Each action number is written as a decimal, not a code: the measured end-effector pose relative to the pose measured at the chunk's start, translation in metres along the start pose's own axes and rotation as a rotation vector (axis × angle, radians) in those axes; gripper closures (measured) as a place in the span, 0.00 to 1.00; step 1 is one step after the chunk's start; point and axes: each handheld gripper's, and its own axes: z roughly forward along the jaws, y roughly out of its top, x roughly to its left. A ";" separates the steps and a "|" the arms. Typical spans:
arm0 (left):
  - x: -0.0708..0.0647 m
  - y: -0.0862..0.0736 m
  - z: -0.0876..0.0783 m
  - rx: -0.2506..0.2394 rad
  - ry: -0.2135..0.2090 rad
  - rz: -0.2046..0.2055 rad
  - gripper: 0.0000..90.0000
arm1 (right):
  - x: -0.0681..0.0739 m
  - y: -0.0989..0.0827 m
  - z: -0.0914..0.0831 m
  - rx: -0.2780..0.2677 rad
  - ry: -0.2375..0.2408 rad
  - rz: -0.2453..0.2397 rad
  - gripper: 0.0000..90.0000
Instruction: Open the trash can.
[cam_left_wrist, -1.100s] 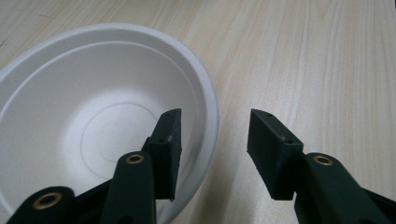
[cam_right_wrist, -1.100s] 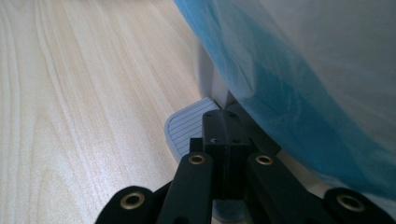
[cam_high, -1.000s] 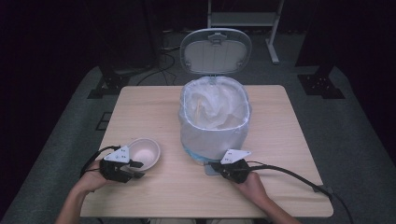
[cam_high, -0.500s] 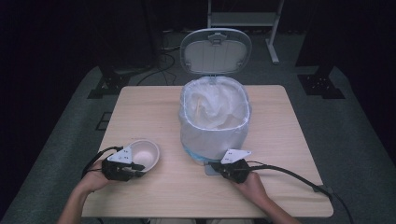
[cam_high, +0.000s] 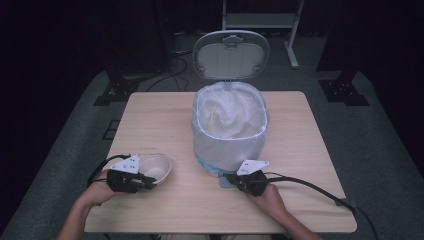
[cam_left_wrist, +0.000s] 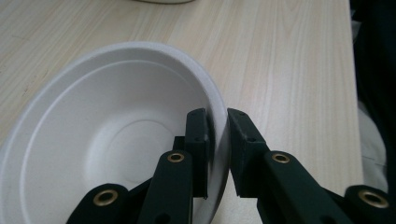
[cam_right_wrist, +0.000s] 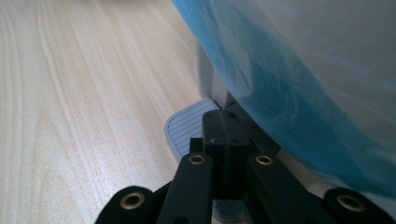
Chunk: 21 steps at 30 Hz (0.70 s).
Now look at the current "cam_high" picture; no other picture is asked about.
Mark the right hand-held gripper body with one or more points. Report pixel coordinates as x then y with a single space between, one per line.
251 181

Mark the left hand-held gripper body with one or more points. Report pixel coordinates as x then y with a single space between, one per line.
125 178

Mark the white metal stand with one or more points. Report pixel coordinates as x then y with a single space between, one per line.
260 20

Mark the white disposable bowl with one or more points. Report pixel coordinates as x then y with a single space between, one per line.
156 168

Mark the person's left hand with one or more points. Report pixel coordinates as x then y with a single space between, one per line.
98 191

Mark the dark floor outlet plate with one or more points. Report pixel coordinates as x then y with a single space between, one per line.
111 130

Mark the grey white pedal trash can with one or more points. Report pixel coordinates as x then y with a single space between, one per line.
231 61

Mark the person's right hand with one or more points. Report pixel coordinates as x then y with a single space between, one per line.
268 201

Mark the translucent plastic trash bag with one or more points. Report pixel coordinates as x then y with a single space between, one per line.
230 150

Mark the wooden chopstick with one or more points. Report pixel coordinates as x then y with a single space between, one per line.
212 116

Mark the black stand base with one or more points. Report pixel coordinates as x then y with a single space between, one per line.
343 91
115 90

